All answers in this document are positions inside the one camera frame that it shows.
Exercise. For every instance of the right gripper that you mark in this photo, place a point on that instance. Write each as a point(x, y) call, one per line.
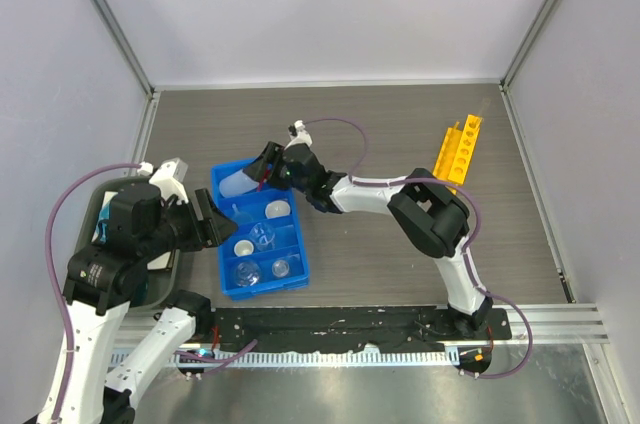
point(270, 156)

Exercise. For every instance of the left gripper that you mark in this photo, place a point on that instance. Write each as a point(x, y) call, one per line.
point(220, 226)

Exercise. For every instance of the small white crucible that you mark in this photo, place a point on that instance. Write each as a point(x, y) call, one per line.
point(243, 247)

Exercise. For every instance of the white evaporating dish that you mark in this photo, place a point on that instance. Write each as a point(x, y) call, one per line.
point(277, 208)

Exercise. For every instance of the clear glass beaker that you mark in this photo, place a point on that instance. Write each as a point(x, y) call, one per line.
point(263, 236)

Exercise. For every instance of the blue compartment bin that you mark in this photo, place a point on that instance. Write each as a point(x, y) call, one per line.
point(267, 253)

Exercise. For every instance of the clear glass flask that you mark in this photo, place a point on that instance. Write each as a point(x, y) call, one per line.
point(247, 273)

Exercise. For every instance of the small clear glass jar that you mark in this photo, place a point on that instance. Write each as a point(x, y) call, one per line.
point(280, 268)

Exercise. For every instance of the yellow test tube rack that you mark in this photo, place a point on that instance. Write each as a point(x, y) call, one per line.
point(456, 151)

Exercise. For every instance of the clear glass test tube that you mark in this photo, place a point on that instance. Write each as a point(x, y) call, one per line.
point(485, 104)

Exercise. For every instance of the clear plastic funnel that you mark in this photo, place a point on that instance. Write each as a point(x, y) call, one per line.
point(240, 216)

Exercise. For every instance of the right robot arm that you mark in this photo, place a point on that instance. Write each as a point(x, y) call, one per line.
point(433, 218)

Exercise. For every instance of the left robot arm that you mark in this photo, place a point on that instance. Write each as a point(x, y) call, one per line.
point(102, 280)

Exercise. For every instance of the dark grey tray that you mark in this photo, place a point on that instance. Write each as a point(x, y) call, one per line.
point(159, 283)

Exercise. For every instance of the teal dotted plate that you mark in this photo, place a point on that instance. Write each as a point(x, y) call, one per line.
point(101, 229)

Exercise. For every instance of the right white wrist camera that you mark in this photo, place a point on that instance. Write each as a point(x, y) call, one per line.
point(298, 134)

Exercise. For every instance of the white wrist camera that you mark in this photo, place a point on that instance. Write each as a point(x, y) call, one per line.
point(298, 134)
point(168, 178)

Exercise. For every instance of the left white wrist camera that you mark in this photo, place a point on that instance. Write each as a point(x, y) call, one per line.
point(168, 178)

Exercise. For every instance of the white slotted cable duct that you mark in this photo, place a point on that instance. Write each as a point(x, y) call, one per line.
point(369, 356)

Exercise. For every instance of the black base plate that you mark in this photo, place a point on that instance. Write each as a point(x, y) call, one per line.
point(341, 329)

